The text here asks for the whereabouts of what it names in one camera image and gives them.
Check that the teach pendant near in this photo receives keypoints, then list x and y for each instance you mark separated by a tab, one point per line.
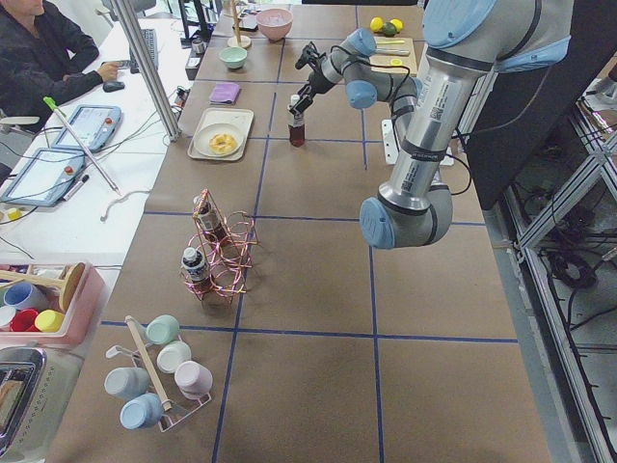
46	178

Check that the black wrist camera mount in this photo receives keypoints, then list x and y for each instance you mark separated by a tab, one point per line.
310	57

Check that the metal rod pointer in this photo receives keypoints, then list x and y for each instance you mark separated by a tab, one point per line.
51	103

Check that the black smartphone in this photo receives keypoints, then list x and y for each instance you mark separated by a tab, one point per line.
121	65

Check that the pink bowl of ice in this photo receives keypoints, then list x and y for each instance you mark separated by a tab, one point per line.
274	24

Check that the mint green bowl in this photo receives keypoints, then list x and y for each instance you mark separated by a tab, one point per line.
233	57

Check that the light blue cup on rack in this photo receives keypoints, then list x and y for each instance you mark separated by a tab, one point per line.
142	411

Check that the copper wire bottle rack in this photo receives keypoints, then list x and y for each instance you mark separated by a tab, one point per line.
228	262

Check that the mint cup on rack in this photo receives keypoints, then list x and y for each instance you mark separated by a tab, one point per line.
162	329

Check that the green lime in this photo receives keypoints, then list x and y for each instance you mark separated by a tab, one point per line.
389	30

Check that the cream round plate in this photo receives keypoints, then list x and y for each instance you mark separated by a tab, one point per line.
202	137

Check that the yellow lemon left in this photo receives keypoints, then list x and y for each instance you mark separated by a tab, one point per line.
376	24

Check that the wire cup rack wooden handle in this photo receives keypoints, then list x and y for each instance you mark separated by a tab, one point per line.
138	352

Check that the grey blue cup on rack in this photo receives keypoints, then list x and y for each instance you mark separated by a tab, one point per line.
126	383

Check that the yellow lemon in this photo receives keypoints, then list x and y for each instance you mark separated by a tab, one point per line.
376	24
397	24

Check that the teach pendant far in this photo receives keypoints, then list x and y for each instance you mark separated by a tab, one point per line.
95	124

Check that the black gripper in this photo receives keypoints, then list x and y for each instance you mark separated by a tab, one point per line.
313	83

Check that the teach pendant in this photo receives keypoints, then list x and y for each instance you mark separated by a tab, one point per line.
95	124
46	178

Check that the aluminium frame post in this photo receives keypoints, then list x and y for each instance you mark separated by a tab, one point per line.
133	32

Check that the white cup on rack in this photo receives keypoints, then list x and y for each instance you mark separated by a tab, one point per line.
172	355

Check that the pink storage bin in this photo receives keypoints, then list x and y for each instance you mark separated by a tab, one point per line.
52	305

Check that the purple folded cloth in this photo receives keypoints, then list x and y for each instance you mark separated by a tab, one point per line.
225	93

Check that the wooden mug tree stand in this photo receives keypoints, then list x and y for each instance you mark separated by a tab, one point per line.
238	40

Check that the tea bottle in rack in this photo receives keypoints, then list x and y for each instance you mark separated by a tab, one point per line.
210	220
195	266

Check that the cream serving tray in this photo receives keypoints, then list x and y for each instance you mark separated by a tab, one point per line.
241	118

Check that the pink cup on rack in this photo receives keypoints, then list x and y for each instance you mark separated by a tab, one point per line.
193	379

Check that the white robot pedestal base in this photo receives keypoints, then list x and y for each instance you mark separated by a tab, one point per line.
391	148

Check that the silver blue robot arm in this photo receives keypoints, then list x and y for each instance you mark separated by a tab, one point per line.
465	40

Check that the black marker pen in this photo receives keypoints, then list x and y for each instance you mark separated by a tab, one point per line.
75	187

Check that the black computer mouse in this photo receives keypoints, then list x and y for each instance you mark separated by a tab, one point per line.
113	86

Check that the wooden cutting board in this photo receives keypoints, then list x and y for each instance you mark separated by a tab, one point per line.
384	53

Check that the yellow lemon right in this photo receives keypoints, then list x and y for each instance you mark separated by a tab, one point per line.
397	24

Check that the dark tea bottle white cap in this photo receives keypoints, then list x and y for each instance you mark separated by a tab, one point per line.
295	124

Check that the glazed twisted donut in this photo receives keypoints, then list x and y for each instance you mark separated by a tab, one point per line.
222	144

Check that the seated person dark jacket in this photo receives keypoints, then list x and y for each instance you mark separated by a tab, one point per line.
44	53

